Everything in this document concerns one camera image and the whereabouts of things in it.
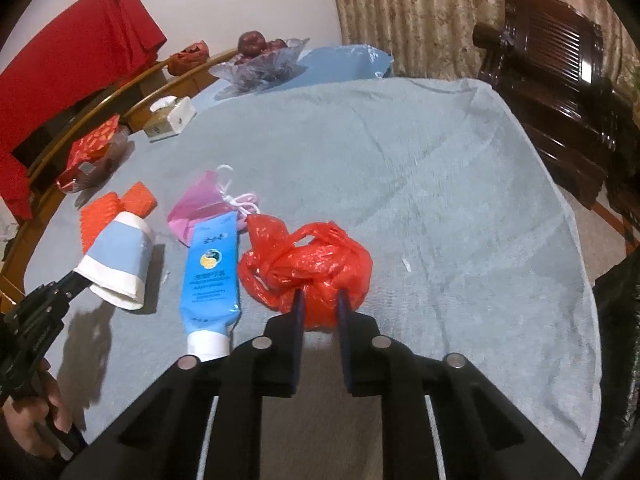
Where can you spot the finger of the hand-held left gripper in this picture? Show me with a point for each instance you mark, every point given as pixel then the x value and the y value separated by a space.
pixel 60 290

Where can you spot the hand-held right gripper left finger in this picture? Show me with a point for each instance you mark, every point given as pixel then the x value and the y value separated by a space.
pixel 297 320

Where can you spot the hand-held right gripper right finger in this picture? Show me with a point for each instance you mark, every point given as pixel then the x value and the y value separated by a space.
pixel 345 320

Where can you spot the red plastic bag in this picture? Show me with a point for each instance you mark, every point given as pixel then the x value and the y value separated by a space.
pixel 320 260

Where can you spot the blue and white paper cup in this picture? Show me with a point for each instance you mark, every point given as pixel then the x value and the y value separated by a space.
pixel 120 255

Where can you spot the blue tube with white cap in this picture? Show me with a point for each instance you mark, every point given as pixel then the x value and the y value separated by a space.
pixel 210 280

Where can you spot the pink face mask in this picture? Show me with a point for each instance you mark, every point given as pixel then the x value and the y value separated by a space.
pixel 195 200

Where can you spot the person's left hand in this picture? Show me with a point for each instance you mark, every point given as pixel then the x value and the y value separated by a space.
pixel 52 400

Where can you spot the small white paper scrap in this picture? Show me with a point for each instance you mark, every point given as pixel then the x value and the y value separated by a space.
pixel 406 265

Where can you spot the gold tissue box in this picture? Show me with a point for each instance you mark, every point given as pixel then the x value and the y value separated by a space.
pixel 167 117

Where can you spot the red cloth cover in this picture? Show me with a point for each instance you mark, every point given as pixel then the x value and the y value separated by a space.
pixel 75 60

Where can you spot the glass fruit bowl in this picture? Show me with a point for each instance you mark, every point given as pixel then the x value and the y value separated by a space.
pixel 260 67

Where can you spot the red bag with dark print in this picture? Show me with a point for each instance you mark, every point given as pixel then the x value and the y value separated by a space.
pixel 187 57

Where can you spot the pile of red apples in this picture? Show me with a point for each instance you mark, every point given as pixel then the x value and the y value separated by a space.
pixel 250 42

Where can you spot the beige floral curtain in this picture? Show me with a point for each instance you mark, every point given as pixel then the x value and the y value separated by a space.
pixel 400 5

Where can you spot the dark wooden armchair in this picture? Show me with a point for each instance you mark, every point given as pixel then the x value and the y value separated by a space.
pixel 550 60

